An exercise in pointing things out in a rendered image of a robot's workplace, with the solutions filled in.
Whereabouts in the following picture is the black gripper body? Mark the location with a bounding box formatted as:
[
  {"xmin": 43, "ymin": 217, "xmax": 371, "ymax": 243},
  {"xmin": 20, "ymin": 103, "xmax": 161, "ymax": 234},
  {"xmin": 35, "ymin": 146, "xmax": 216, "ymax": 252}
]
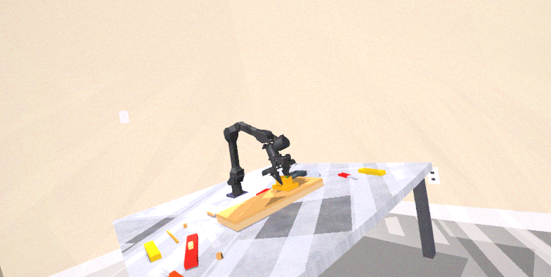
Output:
[{"xmin": 261, "ymin": 152, "xmax": 296, "ymax": 176}]

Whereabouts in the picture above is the cream floor panel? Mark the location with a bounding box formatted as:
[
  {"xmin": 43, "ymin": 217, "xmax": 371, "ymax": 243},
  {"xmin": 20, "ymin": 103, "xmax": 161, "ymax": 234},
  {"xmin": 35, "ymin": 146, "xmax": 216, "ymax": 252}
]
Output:
[{"xmin": 215, "ymin": 176, "xmax": 324, "ymax": 231}]

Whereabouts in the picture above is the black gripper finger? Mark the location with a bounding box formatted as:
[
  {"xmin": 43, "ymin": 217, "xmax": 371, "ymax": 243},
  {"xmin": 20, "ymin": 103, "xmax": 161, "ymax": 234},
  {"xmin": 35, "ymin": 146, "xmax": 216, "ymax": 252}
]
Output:
[
  {"xmin": 270, "ymin": 171, "xmax": 283, "ymax": 185},
  {"xmin": 281, "ymin": 166, "xmax": 292, "ymax": 176}
]

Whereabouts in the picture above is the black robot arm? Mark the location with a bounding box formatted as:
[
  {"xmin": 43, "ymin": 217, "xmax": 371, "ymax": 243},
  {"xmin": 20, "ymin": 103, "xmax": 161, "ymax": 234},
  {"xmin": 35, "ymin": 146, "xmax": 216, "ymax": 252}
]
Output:
[{"xmin": 224, "ymin": 122, "xmax": 291, "ymax": 195}]

